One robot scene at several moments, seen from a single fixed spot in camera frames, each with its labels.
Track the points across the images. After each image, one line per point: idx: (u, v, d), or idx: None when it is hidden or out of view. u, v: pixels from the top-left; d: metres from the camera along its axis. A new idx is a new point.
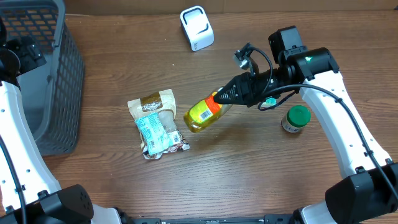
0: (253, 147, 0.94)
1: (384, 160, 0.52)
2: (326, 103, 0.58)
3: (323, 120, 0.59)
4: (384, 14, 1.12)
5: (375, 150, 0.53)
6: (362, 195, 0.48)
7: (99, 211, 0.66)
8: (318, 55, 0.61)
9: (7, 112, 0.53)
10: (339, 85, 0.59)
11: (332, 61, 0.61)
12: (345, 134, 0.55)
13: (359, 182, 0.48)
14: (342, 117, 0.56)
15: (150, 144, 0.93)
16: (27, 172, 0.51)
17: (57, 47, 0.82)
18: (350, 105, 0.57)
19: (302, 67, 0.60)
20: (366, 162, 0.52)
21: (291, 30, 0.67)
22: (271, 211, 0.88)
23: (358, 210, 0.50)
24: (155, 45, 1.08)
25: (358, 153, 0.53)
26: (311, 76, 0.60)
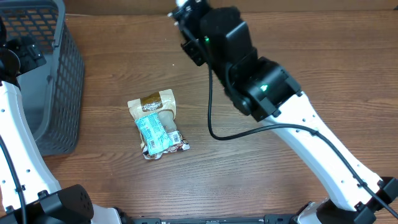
0: (253, 147, 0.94)
1: (375, 183, 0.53)
2: (305, 139, 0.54)
3: (303, 154, 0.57)
4: (384, 14, 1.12)
5: (364, 175, 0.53)
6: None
7: (98, 210, 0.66)
8: (272, 78, 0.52)
9: (7, 112, 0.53)
10: (308, 111, 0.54)
11: (289, 79, 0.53)
12: (331, 170, 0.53)
13: (363, 221, 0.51)
14: (322, 152, 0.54)
15: (150, 144, 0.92)
16: (27, 171, 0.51)
17: (57, 47, 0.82)
18: (326, 133, 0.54)
19: (262, 102, 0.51)
20: (362, 193, 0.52)
21: (239, 34, 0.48)
22: (272, 211, 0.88)
23: None
24: (155, 45, 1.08)
25: (352, 187, 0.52)
26: (277, 111, 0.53)
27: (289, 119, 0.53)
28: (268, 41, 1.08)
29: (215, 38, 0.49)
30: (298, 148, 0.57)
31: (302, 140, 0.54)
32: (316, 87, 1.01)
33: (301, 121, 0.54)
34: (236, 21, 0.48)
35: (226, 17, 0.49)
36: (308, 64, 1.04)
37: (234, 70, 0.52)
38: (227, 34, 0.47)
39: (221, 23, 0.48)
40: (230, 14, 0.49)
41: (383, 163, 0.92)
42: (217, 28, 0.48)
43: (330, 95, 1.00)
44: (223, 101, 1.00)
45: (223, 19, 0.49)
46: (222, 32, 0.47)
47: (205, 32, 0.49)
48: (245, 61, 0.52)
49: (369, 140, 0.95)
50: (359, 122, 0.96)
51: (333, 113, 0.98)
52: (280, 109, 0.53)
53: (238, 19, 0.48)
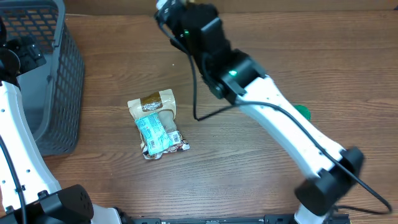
0: (253, 147, 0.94)
1: (337, 152, 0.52)
2: (268, 114, 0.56)
3: (270, 130, 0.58)
4: (384, 14, 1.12)
5: (326, 145, 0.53)
6: (330, 196, 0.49)
7: (98, 210, 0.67)
8: (240, 65, 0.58)
9: (7, 112, 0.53)
10: (272, 91, 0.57)
11: (256, 66, 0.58)
12: (294, 141, 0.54)
13: (324, 183, 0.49)
14: (285, 126, 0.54)
15: (150, 144, 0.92)
16: (27, 172, 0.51)
17: (56, 47, 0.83)
18: (289, 108, 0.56)
19: (231, 85, 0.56)
20: (324, 160, 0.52)
21: (214, 28, 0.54)
22: (272, 211, 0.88)
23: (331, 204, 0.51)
24: (155, 45, 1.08)
25: (313, 155, 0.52)
26: (244, 91, 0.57)
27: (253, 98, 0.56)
28: (268, 40, 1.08)
29: (193, 30, 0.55)
30: (265, 125, 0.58)
31: (265, 116, 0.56)
32: (316, 87, 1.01)
33: (264, 99, 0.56)
34: (211, 17, 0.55)
35: (203, 12, 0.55)
36: (308, 64, 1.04)
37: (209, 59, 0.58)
38: (203, 28, 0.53)
39: (197, 18, 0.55)
40: (206, 10, 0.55)
41: (383, 163, 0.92)
42: (194, 23, 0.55)
43: (330, 95, 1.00)
44: (223, 101, 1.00)
45: (199, 15, 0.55)
46: (198, 26, 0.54)
47: (185, 27, 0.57)
48: (219, 53, 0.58)
49: (369, 140, 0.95)
50: (359, 122, 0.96)
51: (333, 113, 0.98)
52: (245, 89, 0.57)
53: (213, 15, 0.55)
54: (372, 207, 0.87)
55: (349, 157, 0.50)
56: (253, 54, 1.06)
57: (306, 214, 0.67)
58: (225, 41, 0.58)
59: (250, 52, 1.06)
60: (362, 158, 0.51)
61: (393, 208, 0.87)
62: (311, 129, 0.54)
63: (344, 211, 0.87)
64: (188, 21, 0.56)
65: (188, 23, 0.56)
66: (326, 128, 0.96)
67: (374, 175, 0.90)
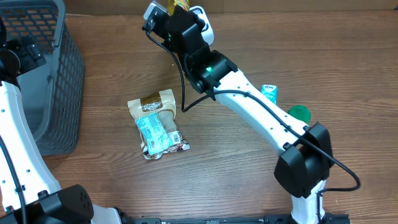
0: (253, 147, 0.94)
1: (301, 128, 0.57)
2: (239, 101, 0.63)
3: (244, 116, 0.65)
4: (384, 14, 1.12)
5: (291, 122, 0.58)
6: (296, 167, 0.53)
7: (98, 210, 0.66)
8: (216, 63, 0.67)
9: (7, 111, 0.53)
10: (242, 80, 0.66)
11: (229, 61, 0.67)
12: (262, 121, 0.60)
13: (290, 156, 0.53)
14: (255, 109, 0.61)
15: (150, 144, 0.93)
16: (27, 171, 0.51)
17: (56, 47, 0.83)
18: (258, 94, 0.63)
19: (208, 79, 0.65)
20: (288, 136, 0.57)
21: (192, 32, 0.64)
22: (272, 211, 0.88)
23: (302, 178, 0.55)
24: (155, 45, 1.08)
25: (280, 132, 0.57)
26: (217, 83, 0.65)
27: (227, 86, 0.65)
28: (268, 40, 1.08)
29: (176, 35, 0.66)
30: (240, 112, 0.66)
31: (237, 101, 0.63)
32: (316, 87, 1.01)
33: (235, 87, 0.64)
34: (190, 23, 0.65)
35: (183, 19, 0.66)
36: (308, 64, 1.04)
37: (190, 59, 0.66)
38: (183, 32, 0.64)
39: (178, 24, 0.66)
40: (186, 17, 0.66)
41: (383, 163, 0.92)
42: (177, 28, 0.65)
43: (330, 95, 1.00)
44: None
45: (181, 21, 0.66)
46: (180, 31, 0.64)
47: (168, 31, 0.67)
48: (199, 53, 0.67)
49: (369, 140, 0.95)
50: (359, 122, 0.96)
51: (333, 113, 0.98)
52: (220, 81, 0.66)
53: (192, 21, 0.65)
54: (372, 207, 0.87)
55: (312, 132, 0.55)
56: (253, 54, 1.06)
57: (298, 207, 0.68)
58: (203, 42, 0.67)
59: (250, 52, 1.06)
60: (326, 133, 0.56)
61: (394, 208, 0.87)
62: (276, 109, 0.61)
63: (344, 211, 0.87)
64: (171, 27, 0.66)
65: (171, 28, 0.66)
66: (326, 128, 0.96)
67: (373, 175, 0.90)
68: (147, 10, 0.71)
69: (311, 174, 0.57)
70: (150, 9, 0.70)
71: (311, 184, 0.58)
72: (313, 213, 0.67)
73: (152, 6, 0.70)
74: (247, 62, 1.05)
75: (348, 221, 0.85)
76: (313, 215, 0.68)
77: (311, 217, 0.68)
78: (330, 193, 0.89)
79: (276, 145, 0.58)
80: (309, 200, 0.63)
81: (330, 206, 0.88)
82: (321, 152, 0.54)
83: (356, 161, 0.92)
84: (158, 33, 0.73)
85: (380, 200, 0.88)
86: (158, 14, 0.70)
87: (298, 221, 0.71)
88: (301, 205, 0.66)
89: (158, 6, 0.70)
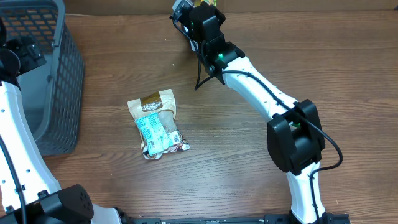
0: (253, 147, 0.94)
1: (291, 103, 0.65)
2: (242, 79, 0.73)
3: (245, 94, 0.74)
4: (384, 14, 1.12)
5: (283, 98, 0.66)
6: (283, 135, 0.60)
7: (98, 210, 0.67)
8: (227, 52, 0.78)
9: (7, 111, 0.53)
10: (247, 64, 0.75)
11: (238, 51, 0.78)
12: (260, 96, 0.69)
13: (277, 123, 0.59)
14: (254, 86, 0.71)
15: (150, 144, 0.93)
16: (27, 171, 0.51)
17: (56, 47, 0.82)
18: (259, 76, 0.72)
19: (219, 63, 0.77)
20: (278, 109, 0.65)
21: (211, 23, 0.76)
22: (272, 211, 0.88)
23: (288, 147, 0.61)
24: (155, 45, 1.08)
25: (272, 105, 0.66)
26: (226, 65, 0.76)
27: (233, 68, 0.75)
28: (267, 41, 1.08)
29: (198, 25, 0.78)
30: (243, 91, 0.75)
31: (240, 81, 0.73)
32: (316, 87, 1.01)
33: (240, 68, 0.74)
34: (210, 15, 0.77)
35: (205, 12, 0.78)
36: (308, 64, 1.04)
37: (207, 46, 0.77)
38: (204, 22, 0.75)
39: (200, 15, 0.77)
40: (209, 10, 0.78)
41: (383, 163, 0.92)
42: (199, 18, 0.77)
43: (330, 95, 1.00)
44: (223, 101, 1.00)
45: (204, 13, 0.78)
46: (201, 20, 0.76)
47: (193, 20, 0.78)
48: (216, 42, 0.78)
49: (369, 140, 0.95)
50: (359, 122, 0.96)
51: (333, 113, 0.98)
52: (228, 64, 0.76)
53: (212, 14, 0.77)
54: (372, 207, 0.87)
55: (301, 106, 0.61)
56: (254, 53, 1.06)
57: (296, 198, 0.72)
58: (220, 33, 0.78)
59: (250, 51, 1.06)
60: (314, 109, 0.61)
61: (393, 208, 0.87)
62: (272, 88, 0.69)
63: (344, 211, 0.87)
64: (194, 17, 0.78)
65: (195, 18, 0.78)
66: (326, 128, 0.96)
67: (374, 175, 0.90)
68: (175, 2, 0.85)
69: (299, 147, 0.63)
70: (178, 2, 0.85)
71: (300, 158, 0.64)
72: (310, 205, 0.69)
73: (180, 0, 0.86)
74: None
75: (347, 221, 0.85)
76: (309, 208, 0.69)
77: (307, 208, 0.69)
78: (330, 193, 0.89)
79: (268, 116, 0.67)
80: (302, 183, 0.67)
81: (329, 206, 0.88)
82: (310, 125, 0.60)
83: (356, 161, 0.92)
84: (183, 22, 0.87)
85: (380, 200, 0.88)
86: (185, 6, 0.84)
87: (296, 214, 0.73)
88: (297, 193, 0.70)
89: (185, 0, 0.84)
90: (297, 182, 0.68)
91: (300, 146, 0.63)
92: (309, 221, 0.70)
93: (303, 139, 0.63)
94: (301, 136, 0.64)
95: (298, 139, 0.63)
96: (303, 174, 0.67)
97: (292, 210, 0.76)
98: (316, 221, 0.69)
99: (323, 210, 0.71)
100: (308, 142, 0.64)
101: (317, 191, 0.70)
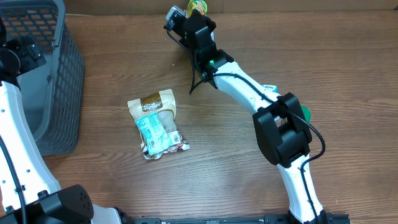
0: (253, 147, 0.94)
1: (275, 96, 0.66)
2: (230, 81, 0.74)
3: (236, 96, 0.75)
4: (384, 14, 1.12)
5: (267, 93, 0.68)
6: (267, 127, 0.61)
7: (98, 210, 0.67)
8: (218, 59, 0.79)
9: (7, 111, 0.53)
10: (234, 66, 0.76)
11: (227, 56, 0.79)
12: (245, 93, 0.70)
13: (261, 116, 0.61)
14: (241, 86, 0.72)
15: (150, 144, 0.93)
16: (27, 172, 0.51)
17: (56, 47, 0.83)
18: (245, 75, 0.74)
19: (211, 68, 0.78)
20: (263, 103, 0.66)
21: (204, 32, 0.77)
22: (272, 211, 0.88)
23: (274, 139, 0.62)
24: (155, 45, 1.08)
25: (257, 101, 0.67)
26: (215, 69, 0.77)
27: (222, 70, 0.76)
28: (268, 40, 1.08)
29: (190, 35, 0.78)
30: (232, 91, 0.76)
31: (229, 82, 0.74)
32: (316, 87, 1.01)
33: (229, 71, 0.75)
34: (202, 25, 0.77)
35: (197, 22, 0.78)
36: (308, 64, 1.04)
37: (199, 53, 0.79)
38: (196, 32, 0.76)
39: (193, 25, 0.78)
40: (200, 20, 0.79)
41: (383, 163, 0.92)
42: (191, 29, 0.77)
43: (330, 95, 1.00)
44: (223, 101, 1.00)
45: (196, 22, 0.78)
46: (193, 30, 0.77)
47: (185, 30, 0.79)
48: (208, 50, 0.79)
49: (369, 140, 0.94)
50: (359, 122, 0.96)
51: (333, 113, 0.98)
52: (217, 68, 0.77)
53: (204, 23, 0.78)
54: (373, 207, 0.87)
55: (285, 99, 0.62)
56: (254, 53, 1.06)
57: (291, 195, 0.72)
58: (212, 42, 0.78)
59: (250, 51, 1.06)
60: (297, 102, 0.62)
61: (393, 208, 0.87)
62: (257, 85, 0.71)
63: (344, 211, 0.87)
64: (188, 27, 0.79)
65: (187, 27, 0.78)
66: (326, 128, 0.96)
67: (373, 175, 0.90)
68: (169, 12, 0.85)
69: (285, 139, 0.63)
70: (171, 12, 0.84)
71: (287, 151, 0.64)
72: (305, 201, 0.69)
73: (173, 10, 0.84)
74: (247, 62, 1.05)
75: (348, 221, 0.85)
76: (305, 205, 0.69)
77: (303, 205, 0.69)
78: (329, 193, 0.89)
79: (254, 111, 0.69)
80: (294, 177, 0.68)
81: (330, 206, 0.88)
82: (292, 115, 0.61)
83: (356, 161, 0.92)
84: (176, 31, 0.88)
85: (380, 200, 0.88)
86: (178, 16, 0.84)
87: (294, 213, 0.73)
88: (292, 190, 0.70)
89: (178, 10, 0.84)
90: (289, 177, 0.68)
91: (285, 138, 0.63)
92: (307, 219, 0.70)
93: (288, 131, 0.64)
94: (287, 129, 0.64)
95: (286, 132, 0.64)
96: (293, 168, 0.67)
97: (290, 210, 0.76)
98: (314, 220, 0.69)
99: (321, 206, 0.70)
100: (295, 135, 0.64)
101: (312, 187, 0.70)
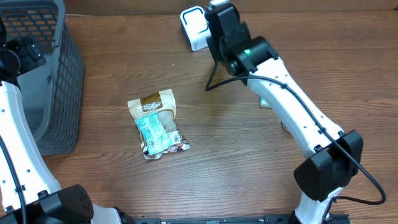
0: (253, 147, 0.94)
1: (336, 133, 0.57)
2: (275, 91, 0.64)
3: (279, 111, 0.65)
4: (384, 14, 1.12)
5: (327, 125, 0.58)
6: (324, 172, 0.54)
7: (98, 210, 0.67)
8: (255, 46, 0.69)
9: (7, 111, 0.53)
10: (282, 71, 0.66)
11: (269, 48, 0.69)
12: (297, 117, 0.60)
13: (320, 160, 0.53)
14: (291, 104, 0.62)
15: (150, 144, 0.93)
16: (27, 171, 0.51)
17: (56, 47, 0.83)
18: (296, 88, 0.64)
19: (242, 60, 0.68)
20: (321, 139, 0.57)
21: (227, 14, 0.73)
22: (271, 211, 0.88)
23: (326, 183, 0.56)
24: (155, 45, 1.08)
25: (313, 132, 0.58)
26: (255, 68, 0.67)
27: (265, 74, 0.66)
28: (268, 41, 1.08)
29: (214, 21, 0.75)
30: (272, 102, 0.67)
31: (273, 93, 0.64)
32: (316, 87, 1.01)
33: (273, 76, 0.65)
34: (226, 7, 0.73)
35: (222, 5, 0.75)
36: (308, 64, 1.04)
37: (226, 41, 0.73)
38: (219, 14, 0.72)
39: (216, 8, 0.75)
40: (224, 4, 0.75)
41: (383, 163, 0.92)
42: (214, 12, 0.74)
43: (330, 95, 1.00)
44: (224, 101, 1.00)
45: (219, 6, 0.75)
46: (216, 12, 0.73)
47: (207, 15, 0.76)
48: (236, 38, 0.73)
49: (368, 140, 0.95)
50: (359, 122, 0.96)
51: (333, 113, 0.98)
52: (257, 66, 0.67)
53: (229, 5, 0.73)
54: (372, 207, 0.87)
55: (347, 139, 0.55)
56: None
57: (305, 206, 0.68)
58: (240, 28, 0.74)
59: None
60: (359, 142, 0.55)
61: (393, 209, 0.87)
62: (313, 109, 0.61)
63: (344, 211, 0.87)
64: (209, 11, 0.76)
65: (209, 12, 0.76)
66: None
67: (373, 175, 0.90)
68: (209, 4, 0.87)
69: (335, 181, 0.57)
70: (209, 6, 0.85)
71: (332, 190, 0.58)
72: (319, 216, 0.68)
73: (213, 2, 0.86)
74: None
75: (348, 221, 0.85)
76: (317, 218, 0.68)
77: (315, 218, 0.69)
78: None
79: (305, 143, 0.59)
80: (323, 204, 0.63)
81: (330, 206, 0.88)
82: (351, 160, 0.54)
83: None
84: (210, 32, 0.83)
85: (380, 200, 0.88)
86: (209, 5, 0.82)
87: (301, 219, 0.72)
88: (311, 207, 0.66)
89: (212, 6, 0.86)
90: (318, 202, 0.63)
91: (335, 179, 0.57)
92: None
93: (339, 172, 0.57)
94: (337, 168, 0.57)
95: (336, 173, 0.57)
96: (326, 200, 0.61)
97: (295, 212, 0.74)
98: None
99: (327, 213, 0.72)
100: (344, 175, 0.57)
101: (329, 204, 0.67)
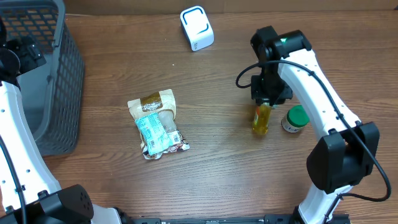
0: (253, 147, 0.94)
1: (353, 122, 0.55)
2: (300, 76, 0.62)
3: (300, 95, 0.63)
4: (384, 14, 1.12)
5: (346, 114, 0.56)
6: (335, 155, 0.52)
7: (98, 210, 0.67)
8: (293, 37, 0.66)
9: (7, 112, 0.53)
10: (312, 61, 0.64)
11: (305, 40, 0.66)
12: (318, 101, 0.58)
13: (331, 141, 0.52)
14: (315, 89, 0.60)
15: (150, 144, 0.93)
16: (27, 172, 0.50)
17: (56, 47, 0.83)
18: (323, 77, 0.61)
19: (277, 46, 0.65)
20: (338, 125, 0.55)
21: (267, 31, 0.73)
22: (271, 211, 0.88)
23: (335, 168, 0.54)
24: (155, 45, 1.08)
25: (331, 117, 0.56)
26: (286, 55, 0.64)
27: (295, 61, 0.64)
28: None
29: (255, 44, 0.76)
30: (293, 88, 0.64)
31: (298, 76, 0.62)
32: None
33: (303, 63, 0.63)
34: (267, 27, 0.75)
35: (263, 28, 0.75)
36: None
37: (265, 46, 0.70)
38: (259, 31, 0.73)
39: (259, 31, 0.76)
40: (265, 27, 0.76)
41: (383, 163, 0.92)
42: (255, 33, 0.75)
43: None
44: (224, 101, 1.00)
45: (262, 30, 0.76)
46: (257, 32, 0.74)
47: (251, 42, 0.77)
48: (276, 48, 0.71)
49: None
50: None
51: None
52: (289, 54, 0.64)
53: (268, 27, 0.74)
54: (372, 207, 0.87)
55: (364, 128, 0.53)
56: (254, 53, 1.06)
57: (310, 202, 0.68)
58: None
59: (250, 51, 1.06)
60: (377, 135, 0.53)
61: (393, 209, 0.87)
62: (336, 97, 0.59)
63: (344, 211, 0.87)
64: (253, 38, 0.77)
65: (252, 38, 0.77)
66: None
67: (373, 175, 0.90)
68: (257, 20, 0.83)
69: (345, 170, 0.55)
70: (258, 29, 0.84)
71: (342, 180, 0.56)
72: (321, 214, 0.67)
73: None
74: (247, 62, 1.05)
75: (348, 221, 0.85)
76: (319, 216, 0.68)
77: (317, 216, 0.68)
78: None
79: (321, 127, 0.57)
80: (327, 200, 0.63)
81: None
82: (366, 150, 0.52)
83: None
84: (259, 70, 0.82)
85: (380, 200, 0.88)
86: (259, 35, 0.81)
87: (303, 214, 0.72)
88: (316, 203, 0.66)
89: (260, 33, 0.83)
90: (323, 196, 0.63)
91: (345, 168, 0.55)
92: None
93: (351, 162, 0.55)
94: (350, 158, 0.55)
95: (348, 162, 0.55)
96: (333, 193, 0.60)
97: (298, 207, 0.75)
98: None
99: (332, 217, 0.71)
100: (357, 167, 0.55)
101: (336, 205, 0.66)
